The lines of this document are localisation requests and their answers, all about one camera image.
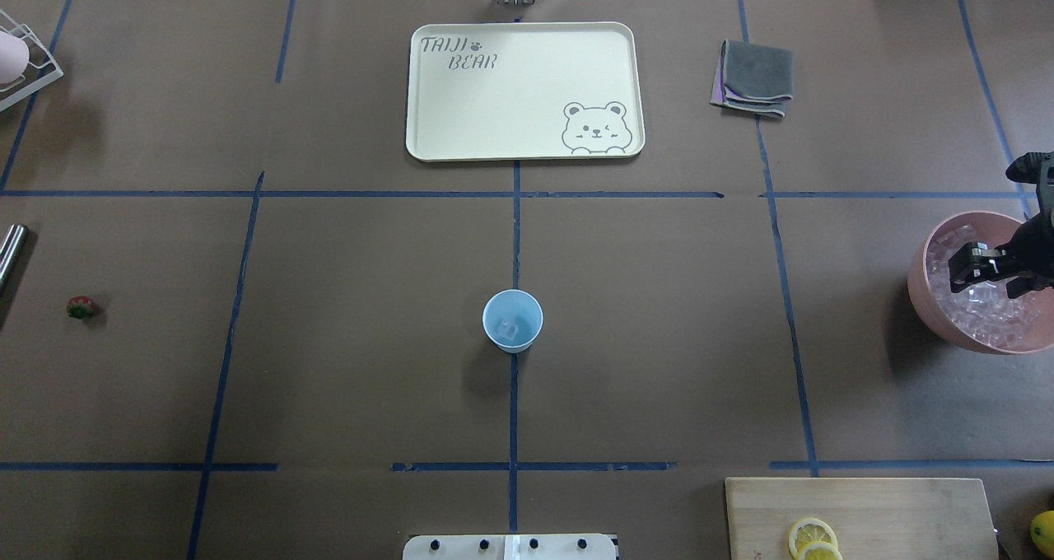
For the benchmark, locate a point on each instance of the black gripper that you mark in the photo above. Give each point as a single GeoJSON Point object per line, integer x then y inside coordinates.
{"type": "Point", "coordinates": [1033, 248]}

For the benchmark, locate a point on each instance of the ice cube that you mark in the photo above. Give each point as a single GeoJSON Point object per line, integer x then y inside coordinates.
{"type": "Point", "coordinates": [507, 330]}

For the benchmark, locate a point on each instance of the pile of ice cubes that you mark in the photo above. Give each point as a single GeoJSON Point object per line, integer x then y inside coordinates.
{"type": "Point", "coordinates": [983, 311]}

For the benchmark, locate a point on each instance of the light blue plastic cup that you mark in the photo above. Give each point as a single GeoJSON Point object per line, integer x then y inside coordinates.
{"type": "Point", "coordinates": [513, 304]}

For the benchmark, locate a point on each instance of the pink bowl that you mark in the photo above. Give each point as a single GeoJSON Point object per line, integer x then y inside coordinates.
{"type": "Point", "coordinates": [996, 229]}

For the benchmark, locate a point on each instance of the bamboo cutting board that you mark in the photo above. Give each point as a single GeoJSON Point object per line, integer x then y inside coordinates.
{"type": "Point", "coordinates": [872, 518]}

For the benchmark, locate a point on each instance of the grey folded cloth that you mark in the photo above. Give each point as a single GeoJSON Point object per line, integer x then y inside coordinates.
{"type": "Point", "coordinates": [758, 79]}

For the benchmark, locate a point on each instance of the lemon slice front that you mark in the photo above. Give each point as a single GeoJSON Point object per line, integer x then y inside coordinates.
{"type": "Point", "coordinates": [807, 530]}

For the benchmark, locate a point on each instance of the lemon slice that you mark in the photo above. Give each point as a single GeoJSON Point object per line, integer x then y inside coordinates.
{"type": "Point", "coordinates": [807, 530]}
{"type": "Point", "coordinates": [819, 550]}

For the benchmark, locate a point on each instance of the purple folded cloth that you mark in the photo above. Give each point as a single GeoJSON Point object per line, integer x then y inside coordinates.
{"type": "Point", "coordinates": [718, 89]}

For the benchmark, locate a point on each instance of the cream bear serving tray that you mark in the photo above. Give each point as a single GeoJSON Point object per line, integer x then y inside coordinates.
{"type": "Point", "coordinates": [523, 91]}

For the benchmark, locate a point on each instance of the red strawberry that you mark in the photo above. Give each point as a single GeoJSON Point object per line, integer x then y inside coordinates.
{"type": "Point", "coordinates": [81, 307]}

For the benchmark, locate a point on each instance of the stainless steel muddler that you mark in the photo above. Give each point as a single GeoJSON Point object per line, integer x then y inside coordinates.
{"type": "Point", "coordinates": [10, 249]}

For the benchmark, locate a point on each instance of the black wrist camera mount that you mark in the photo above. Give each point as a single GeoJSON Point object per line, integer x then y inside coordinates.
{"type": "Point", "coordinates": [1035, 168]}

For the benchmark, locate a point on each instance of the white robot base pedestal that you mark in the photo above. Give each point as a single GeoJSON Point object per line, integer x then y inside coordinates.
{"type": "Point", "coordinates": [512, 546]}

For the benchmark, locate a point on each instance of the white wire cup rack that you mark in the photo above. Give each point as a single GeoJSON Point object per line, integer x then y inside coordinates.
{"type": "Point", "coordinates": [43, 67]}

